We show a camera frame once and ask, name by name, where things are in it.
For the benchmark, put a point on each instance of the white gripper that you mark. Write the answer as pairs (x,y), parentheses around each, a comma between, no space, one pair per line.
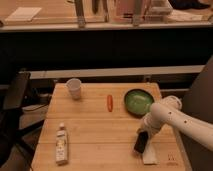
(150,125)

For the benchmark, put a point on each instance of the black eraser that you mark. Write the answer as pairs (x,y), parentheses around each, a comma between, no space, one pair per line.
(141,142)

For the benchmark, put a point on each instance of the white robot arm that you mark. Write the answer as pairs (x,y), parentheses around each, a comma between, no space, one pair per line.
(168,111)

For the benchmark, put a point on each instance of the white sponge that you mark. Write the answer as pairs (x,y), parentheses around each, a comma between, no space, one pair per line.
(149,155)

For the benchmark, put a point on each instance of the orange carrot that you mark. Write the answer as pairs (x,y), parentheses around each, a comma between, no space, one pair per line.
(110,103)

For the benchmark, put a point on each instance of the white paper cup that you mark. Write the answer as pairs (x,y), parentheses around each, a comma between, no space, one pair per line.
(74,88)

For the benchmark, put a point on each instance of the small plastic bottle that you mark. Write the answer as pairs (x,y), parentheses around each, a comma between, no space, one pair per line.
(61,150)

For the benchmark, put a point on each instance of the black chair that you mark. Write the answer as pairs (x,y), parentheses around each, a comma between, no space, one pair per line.
(10,113)

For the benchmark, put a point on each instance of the white paper sheet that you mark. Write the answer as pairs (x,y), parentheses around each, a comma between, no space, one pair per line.
(23,14)

